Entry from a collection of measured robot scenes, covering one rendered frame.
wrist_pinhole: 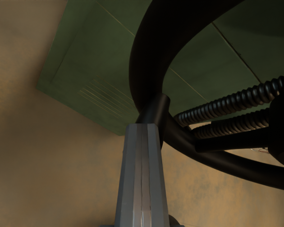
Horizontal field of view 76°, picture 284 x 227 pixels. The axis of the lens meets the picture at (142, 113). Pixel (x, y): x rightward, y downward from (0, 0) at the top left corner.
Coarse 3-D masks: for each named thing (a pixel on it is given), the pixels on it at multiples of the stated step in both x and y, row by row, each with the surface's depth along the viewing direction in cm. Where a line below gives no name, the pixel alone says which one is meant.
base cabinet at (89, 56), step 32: (96, 0) 30; (128, 0) 28; (64, 32) 40; (96, 32) 36; (128, 32) 34; (64, 64) 51; (96, 64) 46; (128, 64) 41; (192, 64) 35; (224, 64) 33; (64, 96) 72; (96, 96) 62; (128, 96) 54; (192, 96) 44
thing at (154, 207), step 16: (144, 128) 10; (144, 144) 9; (144, 160) 8; (160, 160) 8; (144, 176) 7; (160, 176) 7; (144, 192) 7; (160, 192) 7; (144, 208) 6; (160, 208) 6; (144, 224) 6; (160, 224) 6
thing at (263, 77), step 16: (256, 0) 23; (272, 0) 22; (224, 16) 26; (240, 16) 25; (256, 16) 24; (272, 16) 24; (224, 32) 28; (240, 32) 27; (256, 32) 26; (272, 32) 25; (240, 48) 29; (256, 48) 28; (272, 48) 27; (256, 64) 31; (272, 64) 30
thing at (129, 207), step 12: (132, 132) 10; (132, 144) 9; (132, 156) 8; (132, 168) 8; (120, 180) 7; (132, 180) 7; (120, 192) 7; (132, 192) 7; (120, 204) 6; (132, 204) 6; (120, 216) 6; (132, 216) 6
